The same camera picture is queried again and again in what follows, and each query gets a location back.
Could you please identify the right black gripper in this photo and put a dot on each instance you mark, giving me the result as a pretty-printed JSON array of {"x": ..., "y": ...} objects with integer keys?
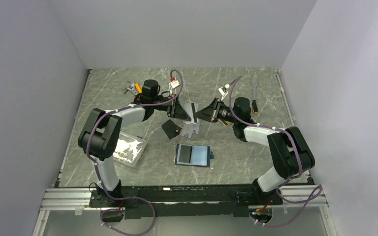
[{"x": 211, "y": 112}]

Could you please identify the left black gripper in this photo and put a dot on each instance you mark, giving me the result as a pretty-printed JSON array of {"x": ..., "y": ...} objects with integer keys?
[{"x": 175, "y": 110}]

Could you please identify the single silver card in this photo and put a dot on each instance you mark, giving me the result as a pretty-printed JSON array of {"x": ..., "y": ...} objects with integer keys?
[{"x": 191, "y": 109}]

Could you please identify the silver card stack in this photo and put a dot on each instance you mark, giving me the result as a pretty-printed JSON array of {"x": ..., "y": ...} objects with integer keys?
[{"x": 189, "y": 129}]

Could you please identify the black card stack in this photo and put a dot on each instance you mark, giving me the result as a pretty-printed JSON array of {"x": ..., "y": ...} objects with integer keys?
[{"x": 171, "y": 129}]

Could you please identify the single black card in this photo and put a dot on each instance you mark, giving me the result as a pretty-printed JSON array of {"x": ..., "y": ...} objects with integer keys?
[{"x": 185, "y": 154}]

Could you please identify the blue leather card holder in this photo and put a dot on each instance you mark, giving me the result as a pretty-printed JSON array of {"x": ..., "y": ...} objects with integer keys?
[{"x": 201, "y": 156}]

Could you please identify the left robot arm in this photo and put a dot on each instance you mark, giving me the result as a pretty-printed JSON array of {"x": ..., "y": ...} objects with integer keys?
[{"x": 100, "y": 134}]

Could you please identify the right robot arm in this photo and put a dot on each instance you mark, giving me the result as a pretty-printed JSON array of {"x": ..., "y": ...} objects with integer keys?
[{"x": 289, "y": 150}]

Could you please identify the red adjustable wrench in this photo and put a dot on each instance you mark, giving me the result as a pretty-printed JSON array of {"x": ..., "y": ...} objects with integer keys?
[{"x": 133, "y": 87}]

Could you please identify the clear plastic screw box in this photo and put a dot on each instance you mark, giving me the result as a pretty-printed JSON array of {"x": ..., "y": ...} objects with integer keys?
[{"x": 129, "y": 149}]

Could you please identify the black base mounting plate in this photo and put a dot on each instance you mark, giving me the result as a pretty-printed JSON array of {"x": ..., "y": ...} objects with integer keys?
[{"x": 144, "y": 194}]

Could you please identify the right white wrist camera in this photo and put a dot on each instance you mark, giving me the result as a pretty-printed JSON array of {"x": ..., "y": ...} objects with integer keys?
[{"x": 223, "y": 90}]

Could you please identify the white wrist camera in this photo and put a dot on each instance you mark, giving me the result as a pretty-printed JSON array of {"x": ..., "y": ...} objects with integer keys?
[
  {"x": 223, "y": 90},
  {"x": 174, "y": 83}
]

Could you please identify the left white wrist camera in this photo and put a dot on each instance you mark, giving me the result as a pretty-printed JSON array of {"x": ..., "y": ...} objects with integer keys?
[{"x": 174, "y": 83}]

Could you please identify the grey wrench black handle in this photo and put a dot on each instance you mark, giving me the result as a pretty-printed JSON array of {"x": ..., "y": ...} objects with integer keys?
[{"x": 254, "y": 84}]

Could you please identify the aluminium frame rail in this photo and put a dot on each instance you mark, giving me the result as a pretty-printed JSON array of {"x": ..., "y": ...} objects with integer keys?
[{"x": 80, "y": 199}]

